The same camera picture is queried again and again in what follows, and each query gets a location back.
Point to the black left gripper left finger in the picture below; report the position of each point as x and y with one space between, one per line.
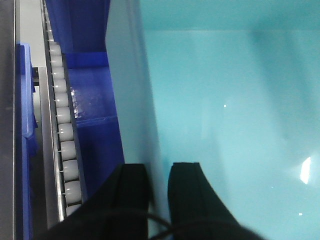
117 211

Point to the dark blue bin lower right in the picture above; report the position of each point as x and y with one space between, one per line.
79 26

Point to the light cyan plastic bin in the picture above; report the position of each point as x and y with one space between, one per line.
233 85

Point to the white roller track right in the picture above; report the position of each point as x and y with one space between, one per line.
65 186

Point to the blue bin below shelf right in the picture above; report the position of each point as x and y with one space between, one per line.
28 145

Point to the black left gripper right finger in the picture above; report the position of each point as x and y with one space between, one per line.
193 203

